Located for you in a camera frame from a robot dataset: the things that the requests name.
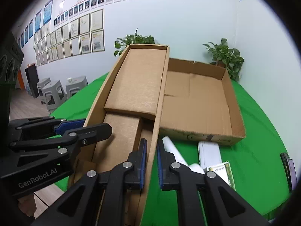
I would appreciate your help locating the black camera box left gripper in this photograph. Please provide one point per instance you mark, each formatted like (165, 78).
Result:
(11, 60)

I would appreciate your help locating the narrow cardboard divider box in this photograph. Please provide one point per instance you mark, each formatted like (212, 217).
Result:
(130, 101)

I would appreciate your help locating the black cabinet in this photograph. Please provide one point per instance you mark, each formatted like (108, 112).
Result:
(32, 79)

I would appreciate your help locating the left potted plant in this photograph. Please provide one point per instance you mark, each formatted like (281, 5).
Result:
(121, 43)

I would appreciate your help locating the framed certificates on wall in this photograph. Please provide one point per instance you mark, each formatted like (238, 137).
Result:
(81, 36)

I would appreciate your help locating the large open cardboard box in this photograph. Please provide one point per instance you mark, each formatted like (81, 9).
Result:
(200, 104)

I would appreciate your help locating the grey plastic stool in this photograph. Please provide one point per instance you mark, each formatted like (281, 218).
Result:
(54, 95)
(74, 85)

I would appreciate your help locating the potted plant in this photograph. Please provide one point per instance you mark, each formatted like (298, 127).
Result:
(226, 57)
(121, 43)

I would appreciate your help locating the right potted plant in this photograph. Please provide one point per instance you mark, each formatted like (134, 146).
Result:
(226, 57)

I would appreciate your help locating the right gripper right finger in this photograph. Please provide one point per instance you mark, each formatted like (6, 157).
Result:
(203, 199)

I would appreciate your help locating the black phone on table edge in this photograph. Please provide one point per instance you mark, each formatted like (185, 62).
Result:
(289, 171)

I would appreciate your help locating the white plastic bottle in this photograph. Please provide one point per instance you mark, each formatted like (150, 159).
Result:
(170, 147)

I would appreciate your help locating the white device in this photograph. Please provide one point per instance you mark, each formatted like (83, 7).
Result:
(209, 154)

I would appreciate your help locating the green and white medicine box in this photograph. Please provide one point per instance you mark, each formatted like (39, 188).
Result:
(225, 172)

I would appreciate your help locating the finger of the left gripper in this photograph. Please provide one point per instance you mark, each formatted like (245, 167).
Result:
(43, 126)
(36, 152)

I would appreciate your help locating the green table cloth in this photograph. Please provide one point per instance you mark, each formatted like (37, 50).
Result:
(256, 165)

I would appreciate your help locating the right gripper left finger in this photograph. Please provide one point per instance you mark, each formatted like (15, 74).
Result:
(99, 198)

